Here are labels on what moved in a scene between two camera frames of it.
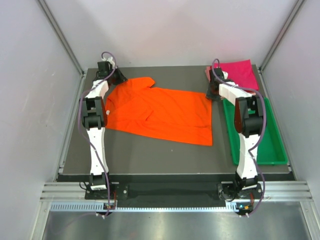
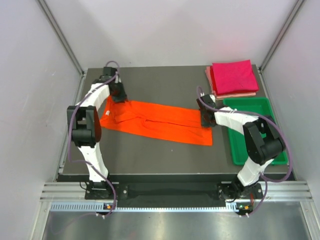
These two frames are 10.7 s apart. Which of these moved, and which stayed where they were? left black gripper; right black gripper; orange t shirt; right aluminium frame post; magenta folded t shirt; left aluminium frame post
Moved: orange t shirt; left black gripper; right black gripper
Stayed: right aluminium frame post; left aluminium frame post; magenta folded t shirt
